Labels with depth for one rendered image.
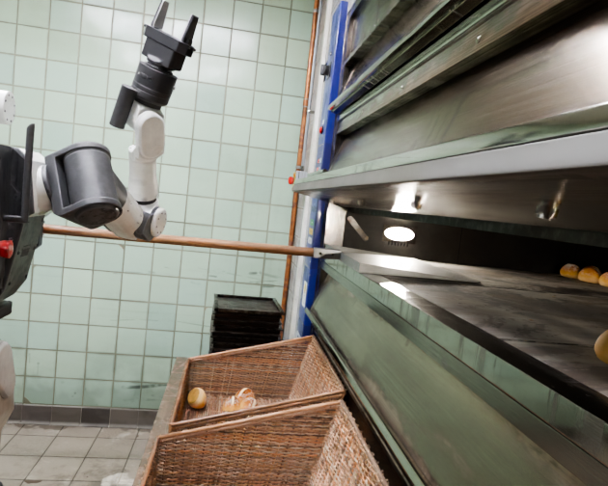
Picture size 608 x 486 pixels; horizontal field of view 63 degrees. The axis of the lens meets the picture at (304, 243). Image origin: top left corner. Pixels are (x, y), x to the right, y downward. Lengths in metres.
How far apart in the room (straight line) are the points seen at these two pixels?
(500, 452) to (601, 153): 0.49
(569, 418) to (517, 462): 0.14
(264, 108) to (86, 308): 1.47
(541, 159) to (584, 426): 0.30
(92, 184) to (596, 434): 0.89
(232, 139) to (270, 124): 0.23
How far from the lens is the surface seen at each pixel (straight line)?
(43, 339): 3.06
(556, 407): 0.63
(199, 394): 1.84
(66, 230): 1.67
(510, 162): 0.44
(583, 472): 0.60
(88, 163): 1.07
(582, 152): 0.37
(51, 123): 2.95
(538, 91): 0.71
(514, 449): 0.74
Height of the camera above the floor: 1.35
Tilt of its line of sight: 5 degrees down
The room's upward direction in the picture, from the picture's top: 6 degrees clockwise
